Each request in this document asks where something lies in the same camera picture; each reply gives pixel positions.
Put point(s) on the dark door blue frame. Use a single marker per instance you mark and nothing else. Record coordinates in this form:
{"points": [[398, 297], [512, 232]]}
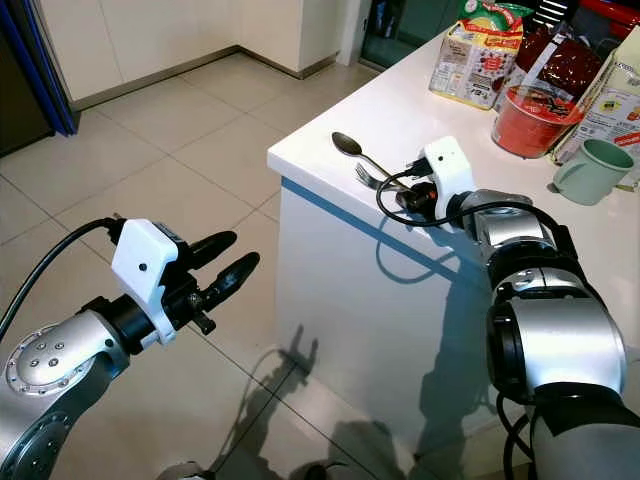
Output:
{"points": [[30, 60]]}

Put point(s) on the white kitchen counter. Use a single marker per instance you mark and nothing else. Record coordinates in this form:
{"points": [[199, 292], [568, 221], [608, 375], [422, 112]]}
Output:
{"points": [[360, 300]]}

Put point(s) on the white wall cabinets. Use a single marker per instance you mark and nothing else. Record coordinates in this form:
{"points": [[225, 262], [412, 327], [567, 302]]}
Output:
{"points": [[160, 35]]}

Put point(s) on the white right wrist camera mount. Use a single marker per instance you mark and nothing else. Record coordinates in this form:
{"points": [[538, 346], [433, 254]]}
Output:
{"points": [[450, 175]]}

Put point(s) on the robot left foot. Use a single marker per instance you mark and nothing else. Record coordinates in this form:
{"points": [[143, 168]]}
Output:
{"points": [[185, 471]]}

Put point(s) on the green mug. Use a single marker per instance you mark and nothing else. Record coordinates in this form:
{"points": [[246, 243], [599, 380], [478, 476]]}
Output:
{"points": [[590, 170]]}

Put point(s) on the red sauce pouch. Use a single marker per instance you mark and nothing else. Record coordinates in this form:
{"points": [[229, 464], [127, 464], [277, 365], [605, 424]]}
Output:
{"points": [[565, 60]]}

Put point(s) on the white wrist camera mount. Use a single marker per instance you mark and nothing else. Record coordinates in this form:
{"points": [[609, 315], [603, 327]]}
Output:
{"points": [[145, 265], [450, 175]]}

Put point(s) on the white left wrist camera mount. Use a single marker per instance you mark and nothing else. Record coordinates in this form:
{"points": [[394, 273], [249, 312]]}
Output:
{"points": [[145, 265]]}

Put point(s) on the red plastic bowl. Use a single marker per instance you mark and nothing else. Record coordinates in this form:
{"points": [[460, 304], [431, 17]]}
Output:
{"points": [[530, 128]]}

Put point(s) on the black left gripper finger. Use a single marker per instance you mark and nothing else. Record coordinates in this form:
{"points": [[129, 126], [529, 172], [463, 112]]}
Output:
{"points": [[232, 273], [210, 246]]}

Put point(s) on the metal fork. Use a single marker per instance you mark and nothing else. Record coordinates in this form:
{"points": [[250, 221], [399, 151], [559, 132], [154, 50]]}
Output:
{"points": [[368, 177]]}

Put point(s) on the metal spoon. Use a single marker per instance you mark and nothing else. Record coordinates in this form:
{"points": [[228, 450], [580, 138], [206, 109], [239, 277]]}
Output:
{"points": [[347, 144]]}

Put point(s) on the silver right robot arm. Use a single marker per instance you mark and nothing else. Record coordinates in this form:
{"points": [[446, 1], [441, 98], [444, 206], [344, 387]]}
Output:
{"points": [[570, 345]]}

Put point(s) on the dark glass door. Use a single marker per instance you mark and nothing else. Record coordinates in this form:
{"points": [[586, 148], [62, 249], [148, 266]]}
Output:
{"points": [[400, 25]]}

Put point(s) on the white drink carton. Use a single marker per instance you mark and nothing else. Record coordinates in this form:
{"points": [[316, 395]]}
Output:
{"points": [[615, 110]]}

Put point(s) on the printed food carton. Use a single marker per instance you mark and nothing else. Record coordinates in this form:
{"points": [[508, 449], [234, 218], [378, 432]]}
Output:
{"points": [[470, 60]]}

